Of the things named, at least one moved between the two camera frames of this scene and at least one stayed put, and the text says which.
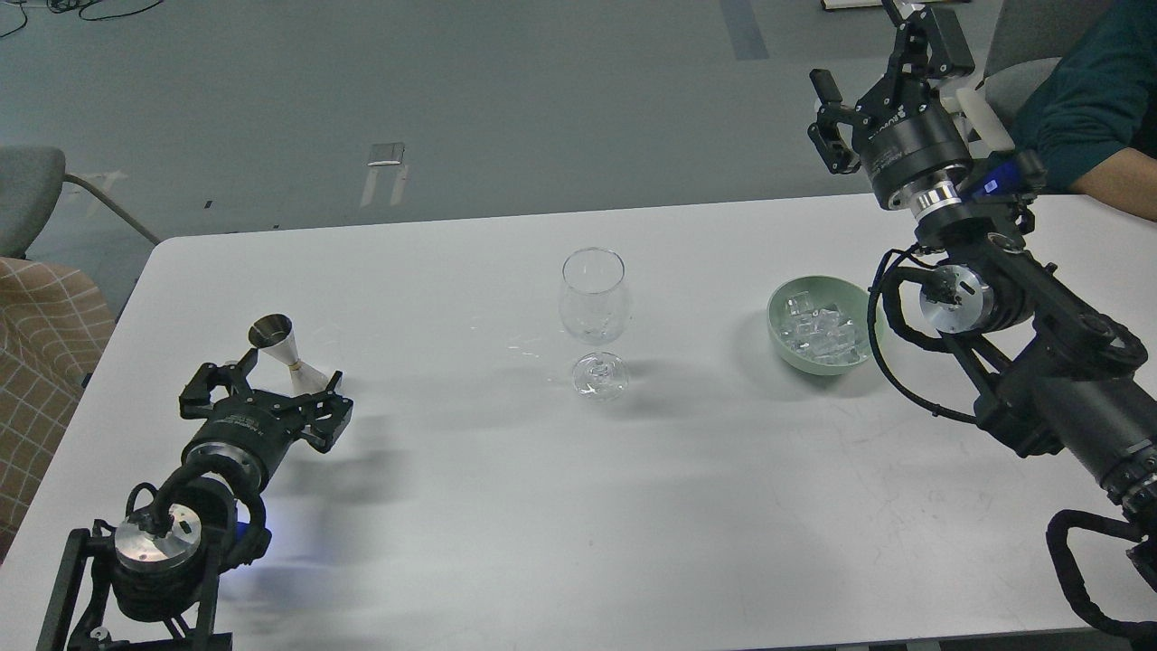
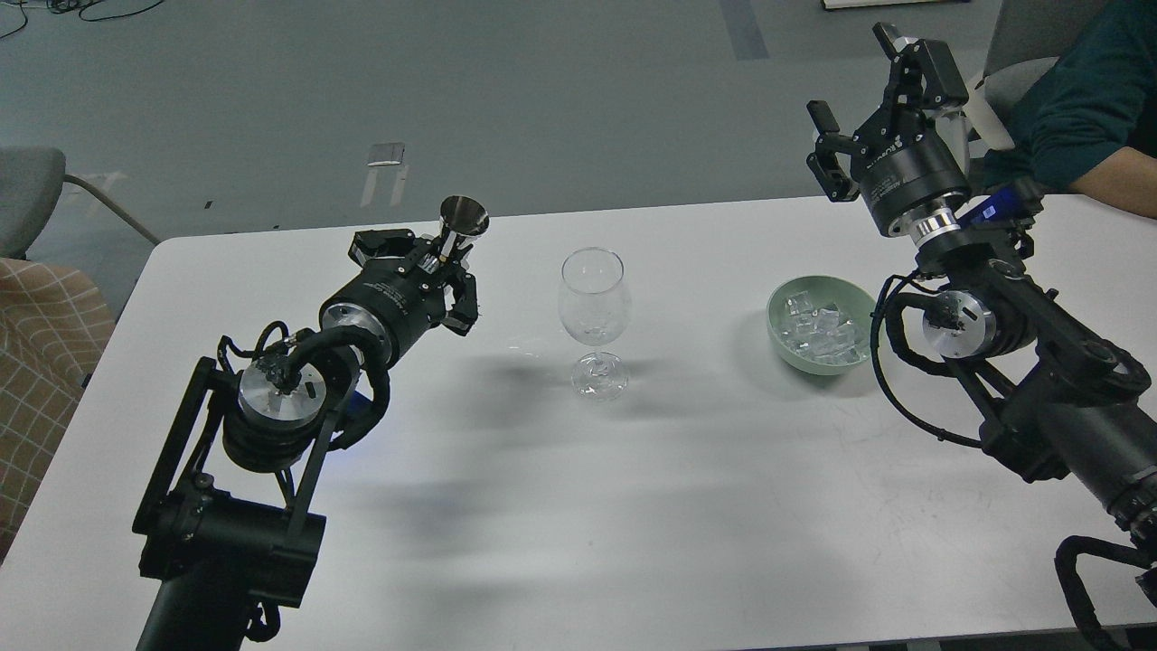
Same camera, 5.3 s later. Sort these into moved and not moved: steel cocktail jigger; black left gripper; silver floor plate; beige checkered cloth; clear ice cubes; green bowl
Moved: steel cocktail jigger; black left gripper
Not moved: beige checkered cloth; silver floor plate; clear ice cubes; green bowl
